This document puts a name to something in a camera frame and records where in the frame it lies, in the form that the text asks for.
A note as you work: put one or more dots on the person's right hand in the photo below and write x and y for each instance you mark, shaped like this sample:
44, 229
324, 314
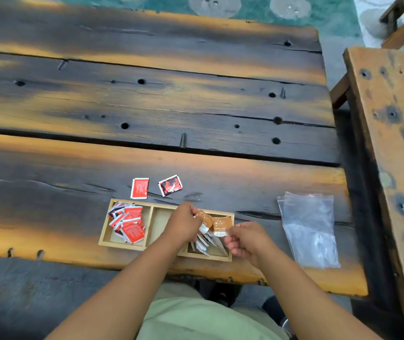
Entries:
253, 242

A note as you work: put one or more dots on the person's left hand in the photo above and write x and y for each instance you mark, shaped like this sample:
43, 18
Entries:
180, 224

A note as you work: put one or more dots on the person's right thumb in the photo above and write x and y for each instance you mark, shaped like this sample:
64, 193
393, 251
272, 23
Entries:
236, 229

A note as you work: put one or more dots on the person's left fingers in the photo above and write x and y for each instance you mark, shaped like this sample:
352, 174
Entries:
195, 219

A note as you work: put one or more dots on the orange sachet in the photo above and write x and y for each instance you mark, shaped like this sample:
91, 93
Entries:
205, 219
220, 224

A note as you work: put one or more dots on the person's right forearm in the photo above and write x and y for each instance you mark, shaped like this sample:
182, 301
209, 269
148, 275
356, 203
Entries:
304, 300

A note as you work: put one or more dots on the person's left forearm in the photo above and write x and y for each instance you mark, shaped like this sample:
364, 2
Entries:
117, 297

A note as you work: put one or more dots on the pile of silver sachets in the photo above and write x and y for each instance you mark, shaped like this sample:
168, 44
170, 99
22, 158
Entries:
205, 244

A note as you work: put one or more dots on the wooden compartment tray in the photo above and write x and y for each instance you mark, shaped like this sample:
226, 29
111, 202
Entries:
157, 219

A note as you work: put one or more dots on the red and black sachet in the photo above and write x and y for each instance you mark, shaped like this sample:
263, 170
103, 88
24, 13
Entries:
170, 185

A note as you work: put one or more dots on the clear plastic zip bag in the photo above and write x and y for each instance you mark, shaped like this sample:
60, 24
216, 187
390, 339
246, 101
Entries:
294, 223
324, 240

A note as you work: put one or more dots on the red white-edged sachet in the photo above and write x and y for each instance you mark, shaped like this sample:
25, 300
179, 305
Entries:
140, 188

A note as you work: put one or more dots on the person's black shoe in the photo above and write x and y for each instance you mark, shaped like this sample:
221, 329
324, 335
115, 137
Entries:
276, 309
225, 293

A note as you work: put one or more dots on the pile of red sachets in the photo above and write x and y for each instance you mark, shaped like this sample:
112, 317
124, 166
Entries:
129, 223

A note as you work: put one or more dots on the person's light green trousers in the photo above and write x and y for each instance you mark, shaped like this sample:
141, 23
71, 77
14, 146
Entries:
195, 318

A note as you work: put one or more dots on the weathered wooden bench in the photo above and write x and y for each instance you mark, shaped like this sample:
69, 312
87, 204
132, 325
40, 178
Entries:
393, 155

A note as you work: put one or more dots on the teal patterned rug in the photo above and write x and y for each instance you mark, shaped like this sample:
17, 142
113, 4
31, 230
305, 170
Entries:
255, 10

